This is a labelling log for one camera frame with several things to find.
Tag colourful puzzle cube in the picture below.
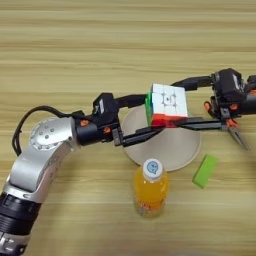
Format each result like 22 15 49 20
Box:
144 83 189 129

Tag round beige plate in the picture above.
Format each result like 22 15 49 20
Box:
120 104 203 173

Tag orange juice bottle white cap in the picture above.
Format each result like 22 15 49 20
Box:
133 158 171 219

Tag black box white label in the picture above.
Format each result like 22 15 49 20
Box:
92 92 120 127
214 68 248 104

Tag right black box white label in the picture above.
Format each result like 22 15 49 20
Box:
214 68 248 104

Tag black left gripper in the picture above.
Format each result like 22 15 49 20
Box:
74 94 166 148

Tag orange black needle-nose pliers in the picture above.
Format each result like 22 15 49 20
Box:
203 100 250 152

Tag left black box white label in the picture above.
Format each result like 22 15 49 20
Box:
92 92 120 127

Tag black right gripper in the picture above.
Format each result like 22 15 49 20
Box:
164 74 256 132

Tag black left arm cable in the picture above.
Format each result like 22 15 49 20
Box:
12 105 84 158

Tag green rectangular block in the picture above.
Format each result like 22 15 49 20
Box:
192 153 219 190

